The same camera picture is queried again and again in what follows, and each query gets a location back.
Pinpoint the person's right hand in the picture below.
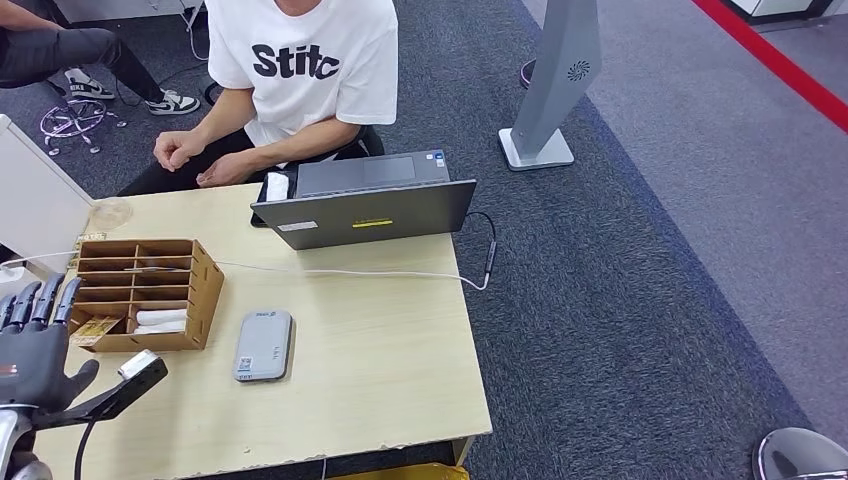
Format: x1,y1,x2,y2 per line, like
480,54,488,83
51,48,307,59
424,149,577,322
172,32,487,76
153,130,208,174

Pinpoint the person's left hand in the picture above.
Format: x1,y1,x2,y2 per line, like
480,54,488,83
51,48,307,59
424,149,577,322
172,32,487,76
196,152,258,189

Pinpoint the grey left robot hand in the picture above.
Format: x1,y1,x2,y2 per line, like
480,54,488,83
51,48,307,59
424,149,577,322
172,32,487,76
0,272,101,414

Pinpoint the wooden card organizer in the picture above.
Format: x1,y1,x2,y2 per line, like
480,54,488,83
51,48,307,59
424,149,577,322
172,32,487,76
68,238,225,354

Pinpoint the white card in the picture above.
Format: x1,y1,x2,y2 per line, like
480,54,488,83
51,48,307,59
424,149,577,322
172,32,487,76
264,172,291,203

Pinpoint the person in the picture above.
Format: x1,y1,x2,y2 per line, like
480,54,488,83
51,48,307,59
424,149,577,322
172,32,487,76
0,0,201,117
117,0,400,199

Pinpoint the grey card reader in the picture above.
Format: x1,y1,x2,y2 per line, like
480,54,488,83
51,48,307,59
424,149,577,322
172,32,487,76
231,307,294,384

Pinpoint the black phone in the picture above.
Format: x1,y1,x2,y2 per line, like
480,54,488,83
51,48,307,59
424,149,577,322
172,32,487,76
249,170,297,229

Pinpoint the clear round disc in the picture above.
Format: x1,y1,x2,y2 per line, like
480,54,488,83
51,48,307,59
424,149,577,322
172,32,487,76
89,198,136,231

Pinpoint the chrome stool base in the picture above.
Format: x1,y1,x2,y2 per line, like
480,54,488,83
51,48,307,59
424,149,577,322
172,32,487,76
38,97,128,158

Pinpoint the white rolled cloth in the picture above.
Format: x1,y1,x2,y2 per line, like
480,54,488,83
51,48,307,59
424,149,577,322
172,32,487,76
133,322,189,337
135,308,189,326

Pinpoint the grey laptop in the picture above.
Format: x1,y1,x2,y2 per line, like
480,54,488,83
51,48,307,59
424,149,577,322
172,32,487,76
248,148,478,252

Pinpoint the white cabinet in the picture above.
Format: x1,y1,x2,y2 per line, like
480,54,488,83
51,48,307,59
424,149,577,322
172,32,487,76
722,0,834,25
52,0,208,24

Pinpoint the grey kiosk stand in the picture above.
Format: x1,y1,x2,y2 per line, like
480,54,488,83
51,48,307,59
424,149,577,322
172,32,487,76
498,0,604,172

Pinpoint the black floor cable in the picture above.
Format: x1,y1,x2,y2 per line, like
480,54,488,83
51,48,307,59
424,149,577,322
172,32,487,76
158,60,211,91

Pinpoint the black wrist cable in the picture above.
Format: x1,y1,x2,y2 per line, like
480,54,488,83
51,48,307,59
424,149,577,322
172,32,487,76
72,400,111,480

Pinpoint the white floor cable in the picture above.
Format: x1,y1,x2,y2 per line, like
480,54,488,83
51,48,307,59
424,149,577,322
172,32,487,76
180,0,211,63

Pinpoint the black adapter cable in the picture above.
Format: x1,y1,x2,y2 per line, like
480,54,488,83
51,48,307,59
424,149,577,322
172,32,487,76
462,210,499,278

